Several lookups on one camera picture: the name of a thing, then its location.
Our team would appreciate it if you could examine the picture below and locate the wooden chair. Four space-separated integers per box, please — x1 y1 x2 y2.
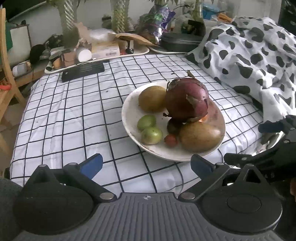
1 9 27 129

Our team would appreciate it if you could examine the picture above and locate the left glass vase plant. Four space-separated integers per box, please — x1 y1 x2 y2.
47 0 80 49

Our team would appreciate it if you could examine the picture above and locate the black rectangular device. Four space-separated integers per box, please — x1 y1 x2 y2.
61 62 105 82

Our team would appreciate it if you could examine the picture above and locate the black zip case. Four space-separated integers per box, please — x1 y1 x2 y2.
159 33 203 53

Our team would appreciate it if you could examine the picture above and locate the white floral plate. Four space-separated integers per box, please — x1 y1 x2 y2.
121 81 226 162

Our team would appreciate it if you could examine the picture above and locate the brown mango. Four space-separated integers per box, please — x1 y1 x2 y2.
179 121 224 153

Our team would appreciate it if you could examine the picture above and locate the dark purple tomato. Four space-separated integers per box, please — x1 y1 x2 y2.
166 118 184 135

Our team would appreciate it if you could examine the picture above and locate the white serving tray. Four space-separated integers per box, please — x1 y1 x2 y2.
44 45 149 74

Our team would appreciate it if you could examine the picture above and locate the yellow cardboard box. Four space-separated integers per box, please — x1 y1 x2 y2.
91 42 120 59

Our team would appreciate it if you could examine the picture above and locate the white round jar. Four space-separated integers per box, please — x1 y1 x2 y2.
76 47 92 62

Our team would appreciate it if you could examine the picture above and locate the brown paper bag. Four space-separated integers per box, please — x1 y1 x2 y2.
74 22 92 50

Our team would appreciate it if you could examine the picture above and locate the glass vase plant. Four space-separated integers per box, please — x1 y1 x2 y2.
47 0 80 49
110 0 130 33

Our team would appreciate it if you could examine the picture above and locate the yellow potato on plate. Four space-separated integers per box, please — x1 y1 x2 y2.
138 86 166 113

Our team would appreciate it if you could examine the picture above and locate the brown padded envelope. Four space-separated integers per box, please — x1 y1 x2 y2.
108 33 156 48

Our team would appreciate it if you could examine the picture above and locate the purple foil snack bag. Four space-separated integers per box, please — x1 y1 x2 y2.
140 4 176 45

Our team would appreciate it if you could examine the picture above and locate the small green tomato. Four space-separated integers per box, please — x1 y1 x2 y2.
137 114 157 132

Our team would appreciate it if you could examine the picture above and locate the red onion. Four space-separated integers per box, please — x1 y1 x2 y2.
163 70 209 122

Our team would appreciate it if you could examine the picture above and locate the cow print blanket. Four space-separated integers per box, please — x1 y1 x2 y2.
187 16 295 122

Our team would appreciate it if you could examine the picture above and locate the small orange cherry tomato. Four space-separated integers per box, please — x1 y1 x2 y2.
164 134 178 148

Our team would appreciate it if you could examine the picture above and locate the person's right hand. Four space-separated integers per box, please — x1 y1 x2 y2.
290 179 296 197

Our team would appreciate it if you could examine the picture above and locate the right bamboo plant vase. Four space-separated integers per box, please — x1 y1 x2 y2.
192 0 204 23

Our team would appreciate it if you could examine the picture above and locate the middle glass vase plant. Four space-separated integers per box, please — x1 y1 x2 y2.
110 0 130 33

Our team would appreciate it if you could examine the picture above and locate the large orange tomato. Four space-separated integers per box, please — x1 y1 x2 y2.
199 115 208 122

